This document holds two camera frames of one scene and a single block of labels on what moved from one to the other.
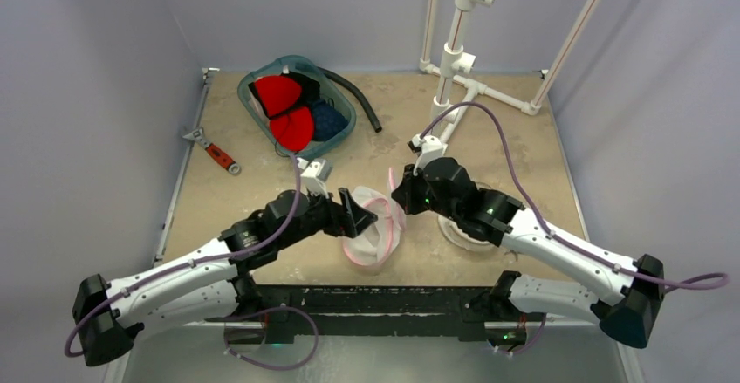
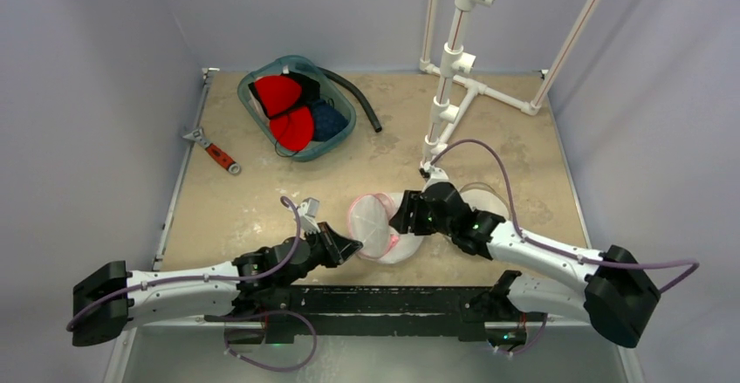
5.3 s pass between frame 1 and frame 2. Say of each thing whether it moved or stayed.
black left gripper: moved
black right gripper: moved
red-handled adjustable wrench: stayed
